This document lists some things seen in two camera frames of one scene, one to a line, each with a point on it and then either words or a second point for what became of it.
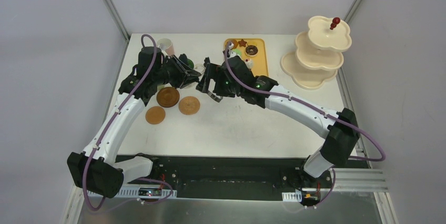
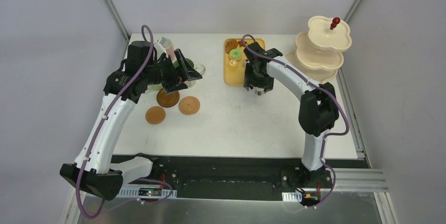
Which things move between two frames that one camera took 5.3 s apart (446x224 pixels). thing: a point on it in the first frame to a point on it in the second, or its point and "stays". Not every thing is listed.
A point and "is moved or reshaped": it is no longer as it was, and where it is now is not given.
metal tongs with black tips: [214, 97] is moved or reshaped
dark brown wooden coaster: [168, 97] stays
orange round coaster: [155, 115] stays
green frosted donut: [237, 51] stays
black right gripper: [210, 79] to [259, 85]
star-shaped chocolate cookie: [242, 43] stays
